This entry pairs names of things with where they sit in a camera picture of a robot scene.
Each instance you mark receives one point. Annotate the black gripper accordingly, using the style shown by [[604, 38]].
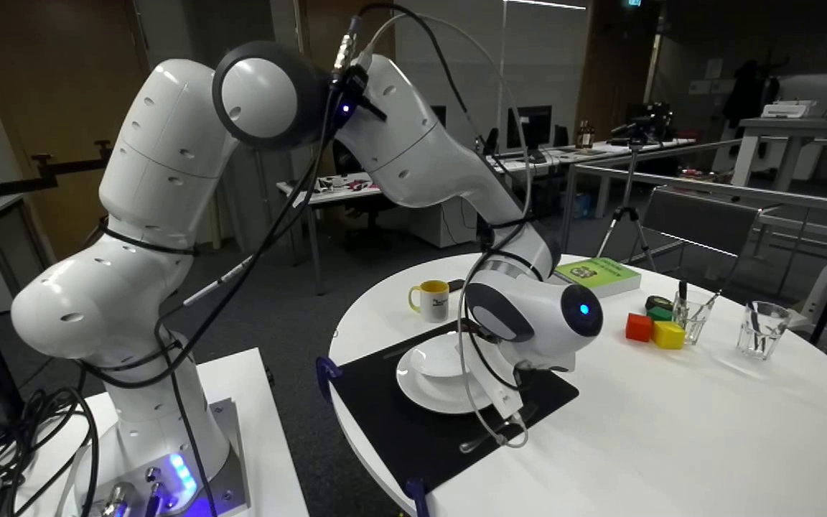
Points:
[[546, 379]]

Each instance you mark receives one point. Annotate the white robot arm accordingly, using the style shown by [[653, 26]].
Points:
[[144, 191]]

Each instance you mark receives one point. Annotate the white robot base platform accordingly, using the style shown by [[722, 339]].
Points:
[[251, 448]]

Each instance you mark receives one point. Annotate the large white plate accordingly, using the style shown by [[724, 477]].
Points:
[[424, 384]]

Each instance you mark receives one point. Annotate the silver fork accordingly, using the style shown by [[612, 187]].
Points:
[[473, 445]]

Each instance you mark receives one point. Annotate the red cube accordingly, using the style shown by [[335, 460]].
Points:
[[640, 328]]

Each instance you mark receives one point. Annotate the green book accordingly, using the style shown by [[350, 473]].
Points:
[[601, 277]]

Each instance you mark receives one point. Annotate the black remote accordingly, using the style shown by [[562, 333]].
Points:
[[459, 286]]

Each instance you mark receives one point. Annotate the yellow cube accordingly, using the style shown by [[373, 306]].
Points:
[[671, 338]]

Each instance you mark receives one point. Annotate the white mug yellow inside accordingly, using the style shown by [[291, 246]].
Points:
[[436, 303]]

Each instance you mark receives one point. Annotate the clear glass with pens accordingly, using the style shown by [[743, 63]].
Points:
[[697, 325]]

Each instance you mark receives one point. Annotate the black placemat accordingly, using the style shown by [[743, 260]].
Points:
[[387, 431]]

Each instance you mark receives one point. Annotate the blue clamp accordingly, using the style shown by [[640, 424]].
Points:
[[419, 497], [324, 371]]

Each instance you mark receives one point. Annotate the empty clear glass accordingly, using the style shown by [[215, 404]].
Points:
[[760, 338]]

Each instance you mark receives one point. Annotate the grey chair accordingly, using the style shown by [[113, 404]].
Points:
[[701, 226]]

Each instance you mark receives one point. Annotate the black computer monitor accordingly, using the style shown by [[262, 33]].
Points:
[[532, 125]]

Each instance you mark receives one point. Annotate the cluttered background desk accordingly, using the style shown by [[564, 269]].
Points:
[[337, 187]]

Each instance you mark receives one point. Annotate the white background desk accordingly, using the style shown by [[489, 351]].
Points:
[[796, 128]]

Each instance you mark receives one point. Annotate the grey metal railing frame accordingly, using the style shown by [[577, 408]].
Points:
[[604, 174]]

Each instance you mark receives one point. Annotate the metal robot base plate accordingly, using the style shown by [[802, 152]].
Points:
[[229, 460]]

